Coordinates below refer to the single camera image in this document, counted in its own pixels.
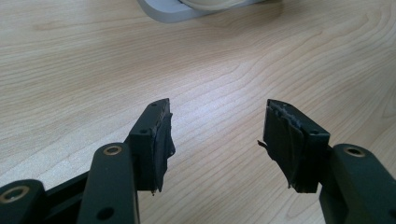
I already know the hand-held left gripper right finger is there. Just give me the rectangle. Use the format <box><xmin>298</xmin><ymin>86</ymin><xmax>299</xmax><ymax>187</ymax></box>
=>
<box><xmin>257</xmin><ymin>98</ymin><xmax>331</xmax><ymax>194</ymax></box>

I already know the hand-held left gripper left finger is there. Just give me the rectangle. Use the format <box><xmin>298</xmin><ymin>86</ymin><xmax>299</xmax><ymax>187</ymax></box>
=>
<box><xmin>125</xmin><ymin>98</ymin><xmax>177</xmax><ymax>196</ymax></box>

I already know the white plastic storage box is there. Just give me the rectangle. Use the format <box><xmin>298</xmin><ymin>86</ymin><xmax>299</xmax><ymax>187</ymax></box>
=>
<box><xmin>136</xmin><ymin>0</ymin><xmax>265</xmax><ymax>23</ymax></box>

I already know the cream clog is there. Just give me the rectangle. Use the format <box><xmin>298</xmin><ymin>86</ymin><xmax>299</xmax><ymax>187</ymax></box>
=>
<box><xmin>178</xmin><ymin>0</ymin><xmax>250</xmax><ymax>12</ymax></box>

